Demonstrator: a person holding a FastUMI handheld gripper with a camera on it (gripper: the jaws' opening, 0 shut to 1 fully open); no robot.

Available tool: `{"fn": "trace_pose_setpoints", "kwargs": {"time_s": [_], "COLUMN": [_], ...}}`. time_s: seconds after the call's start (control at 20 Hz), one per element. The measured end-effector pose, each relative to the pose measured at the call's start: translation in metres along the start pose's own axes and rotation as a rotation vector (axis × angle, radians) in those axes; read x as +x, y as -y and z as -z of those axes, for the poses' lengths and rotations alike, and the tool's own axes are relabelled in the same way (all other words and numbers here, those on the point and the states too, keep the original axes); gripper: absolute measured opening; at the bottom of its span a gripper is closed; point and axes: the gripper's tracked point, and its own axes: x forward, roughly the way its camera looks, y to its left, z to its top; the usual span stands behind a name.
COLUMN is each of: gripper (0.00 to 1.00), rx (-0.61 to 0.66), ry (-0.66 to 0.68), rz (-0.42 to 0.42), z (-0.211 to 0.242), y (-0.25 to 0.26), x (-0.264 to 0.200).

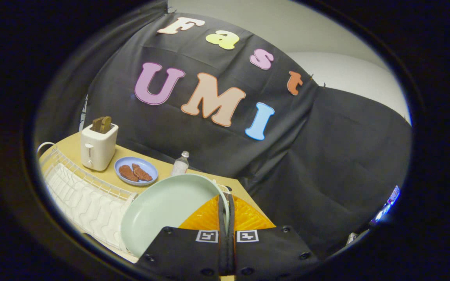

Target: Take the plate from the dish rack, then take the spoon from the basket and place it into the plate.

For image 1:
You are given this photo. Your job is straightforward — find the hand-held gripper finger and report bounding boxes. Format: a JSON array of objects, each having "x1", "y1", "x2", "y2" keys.
[
  {"x1": 227, "y1": 193, "x2": 320, "y2": 280},
  {"x1": 136, "y1": 193, "x2": 228, "y2": 279}
]

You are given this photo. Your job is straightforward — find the pale green plate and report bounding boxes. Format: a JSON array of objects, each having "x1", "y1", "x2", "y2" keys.
[{"x1": 120, "y1": 174, "x2": 230, "y2": 258}]

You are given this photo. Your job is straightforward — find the white wire dish rack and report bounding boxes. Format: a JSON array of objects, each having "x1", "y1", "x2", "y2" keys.
[{"x1": 37, "y1": 142, "x2": 139, "y2": 263}]

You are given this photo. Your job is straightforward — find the small blue plate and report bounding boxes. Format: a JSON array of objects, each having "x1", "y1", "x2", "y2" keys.
[{"x1": 114, "y1": 157, "x2": 159, "y2": 186}]

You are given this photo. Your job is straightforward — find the clear plastic water bottle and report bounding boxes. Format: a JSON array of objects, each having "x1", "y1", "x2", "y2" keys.
[{"x1": 171, "y1": 151, "x2": 190, "y2": 176}]

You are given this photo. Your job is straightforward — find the black backdrop cloth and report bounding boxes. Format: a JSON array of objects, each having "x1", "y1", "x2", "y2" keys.
[{"x1": 34, "y1": 0, "x2": 412, "y2": 260}]

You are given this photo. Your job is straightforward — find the brown toasted bread piece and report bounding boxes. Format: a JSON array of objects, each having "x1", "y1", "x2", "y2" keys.
[
  {"x1": 118, "y1": 165, "x2": 139, "y2": 182},
  {"x1": 132, "y1": 164, "x2": 153, "y2": 182}
]

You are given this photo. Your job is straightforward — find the white toaster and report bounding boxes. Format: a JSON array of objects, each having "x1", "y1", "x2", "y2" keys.
[{"x1": 81, "y1": 123, "x2": 119, "y2": 172}]

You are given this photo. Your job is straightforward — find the brown toast slice in toaster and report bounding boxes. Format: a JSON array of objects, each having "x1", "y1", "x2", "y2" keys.
[{"x1": 92, "y1": 116, "x2": 112, "y2": 133}]

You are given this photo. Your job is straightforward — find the lit screen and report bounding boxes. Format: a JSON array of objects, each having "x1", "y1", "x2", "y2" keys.
[{"x1": 370, "y1": 185, "x2": 400, "y2": 225}]

